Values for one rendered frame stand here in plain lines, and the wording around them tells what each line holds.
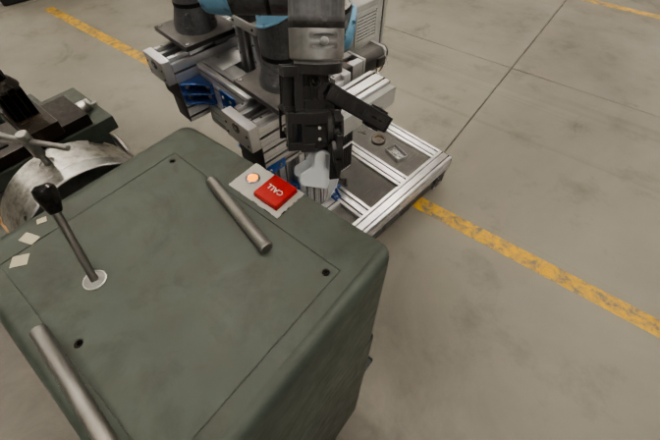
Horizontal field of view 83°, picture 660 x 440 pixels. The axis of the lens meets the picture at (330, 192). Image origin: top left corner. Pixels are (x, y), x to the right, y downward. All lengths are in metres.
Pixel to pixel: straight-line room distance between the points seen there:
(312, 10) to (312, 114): 0.13
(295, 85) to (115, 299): 0.43
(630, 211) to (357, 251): 2.42
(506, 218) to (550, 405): 1.00
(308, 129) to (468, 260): 1.79
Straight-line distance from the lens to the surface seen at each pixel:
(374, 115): 0.56
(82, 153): 1.00
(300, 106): 0.53
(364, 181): 2.17
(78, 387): 0.63
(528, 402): 2.03
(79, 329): 0.69
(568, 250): 2.51
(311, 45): 0.51
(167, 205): 0.77
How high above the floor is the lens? 1.81
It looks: 49 degrees down
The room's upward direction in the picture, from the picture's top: straight up
